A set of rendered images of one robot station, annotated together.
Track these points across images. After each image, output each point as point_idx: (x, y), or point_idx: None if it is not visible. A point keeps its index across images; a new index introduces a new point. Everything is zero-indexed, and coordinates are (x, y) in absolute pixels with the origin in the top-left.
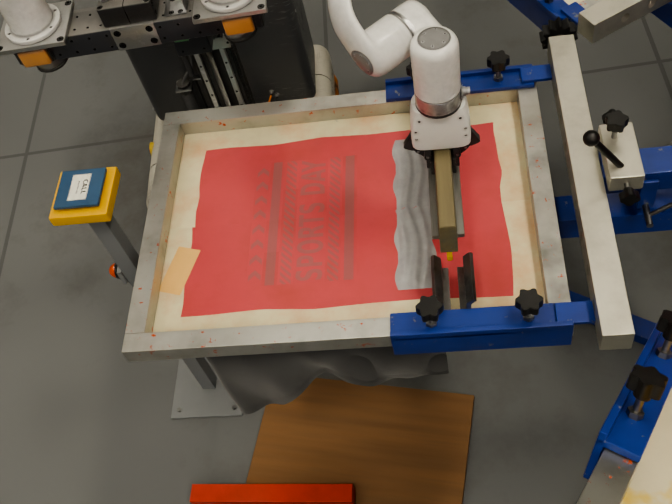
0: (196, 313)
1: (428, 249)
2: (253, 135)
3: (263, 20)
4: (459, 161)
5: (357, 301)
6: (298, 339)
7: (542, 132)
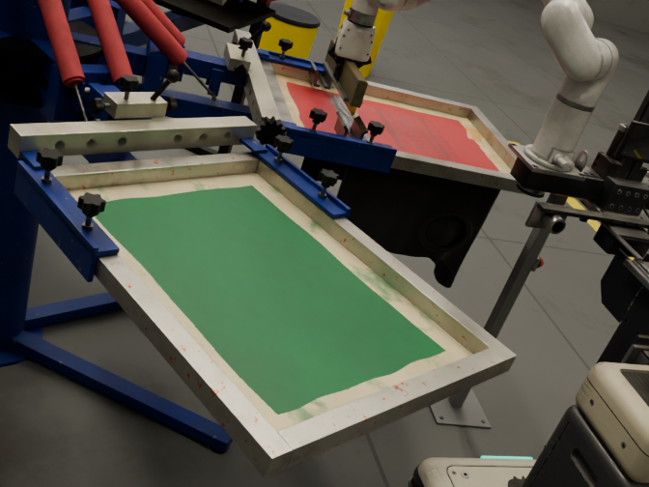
0: (451, 119)
1: (336, 102)
2: None
3: (512, 171)
4: (334, 70)
5: (368, 100)
6: (392, 87)
7: (277, 108)
